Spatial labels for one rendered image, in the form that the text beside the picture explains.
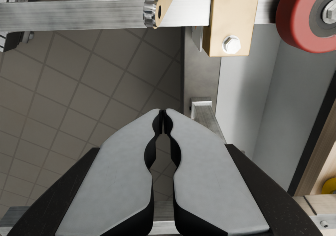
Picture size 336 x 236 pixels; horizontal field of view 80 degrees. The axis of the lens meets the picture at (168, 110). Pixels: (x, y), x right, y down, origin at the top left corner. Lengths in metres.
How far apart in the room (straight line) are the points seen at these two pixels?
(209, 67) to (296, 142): 0.25
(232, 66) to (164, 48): 0.65
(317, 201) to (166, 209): 0.21
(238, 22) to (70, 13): 0.19
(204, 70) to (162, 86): 0.78
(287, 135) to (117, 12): 0.45
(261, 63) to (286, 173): 0.27
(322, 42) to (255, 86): 0.34
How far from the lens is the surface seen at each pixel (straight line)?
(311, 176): 0.42
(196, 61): 0.44
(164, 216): 0.30
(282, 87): 0.56
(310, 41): 0.26
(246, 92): 0.59
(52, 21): 0.29
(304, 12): 0.25
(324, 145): 0.38
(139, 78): 1.20
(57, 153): 1.67
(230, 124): 0.63
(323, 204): 0.37
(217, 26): 0.25
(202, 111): 0.42
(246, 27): 0.26
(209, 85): 0.46
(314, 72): 0.47
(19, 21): 0.30
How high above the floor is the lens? 1.11
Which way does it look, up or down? 60 degrees down
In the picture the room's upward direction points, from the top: 178 degrees clockwise
